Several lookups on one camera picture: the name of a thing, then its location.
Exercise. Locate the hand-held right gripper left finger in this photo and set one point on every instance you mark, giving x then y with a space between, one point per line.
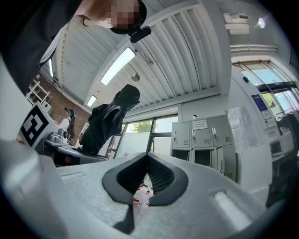
84 186

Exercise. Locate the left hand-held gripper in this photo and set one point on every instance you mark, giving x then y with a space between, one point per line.
35 123

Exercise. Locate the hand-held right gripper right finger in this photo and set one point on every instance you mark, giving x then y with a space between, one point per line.
198 198

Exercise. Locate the black umbrella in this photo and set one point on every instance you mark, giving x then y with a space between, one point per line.
109 116

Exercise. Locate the grey metal locker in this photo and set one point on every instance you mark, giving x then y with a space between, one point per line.
201 137

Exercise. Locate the group of red-capped water bottles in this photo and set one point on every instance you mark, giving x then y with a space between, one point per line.
146 200

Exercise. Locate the fluorescent ceiling light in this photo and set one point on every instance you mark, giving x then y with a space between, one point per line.
91 100
118 66
51 68

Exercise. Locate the plastic wrapped white cabinet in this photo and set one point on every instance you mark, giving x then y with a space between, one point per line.
250 149

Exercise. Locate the white paper notice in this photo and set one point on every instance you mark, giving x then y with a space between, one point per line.
199 124

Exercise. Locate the black metal equipment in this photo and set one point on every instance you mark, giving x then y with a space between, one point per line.
283 168

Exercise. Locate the round ceiling sensor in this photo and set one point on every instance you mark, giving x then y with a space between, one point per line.
135 77

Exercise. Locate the person's black shirt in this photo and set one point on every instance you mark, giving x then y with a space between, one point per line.
30 35

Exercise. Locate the glass entrance window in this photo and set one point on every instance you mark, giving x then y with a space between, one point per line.
268 79

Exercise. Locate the person's head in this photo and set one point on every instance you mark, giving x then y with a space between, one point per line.
107 11

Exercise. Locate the white wall shelf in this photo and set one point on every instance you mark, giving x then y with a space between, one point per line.
38 92

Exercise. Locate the black window frame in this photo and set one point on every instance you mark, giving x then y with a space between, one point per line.
151 130

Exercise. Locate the white wall poster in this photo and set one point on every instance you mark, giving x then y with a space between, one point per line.
266 114

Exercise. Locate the blue wall poster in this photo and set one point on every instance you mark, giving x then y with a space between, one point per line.
259 102

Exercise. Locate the black head-mounted camera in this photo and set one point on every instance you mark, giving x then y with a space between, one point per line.
140 34

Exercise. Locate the white ceiling air duct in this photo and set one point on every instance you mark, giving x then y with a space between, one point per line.
236 23

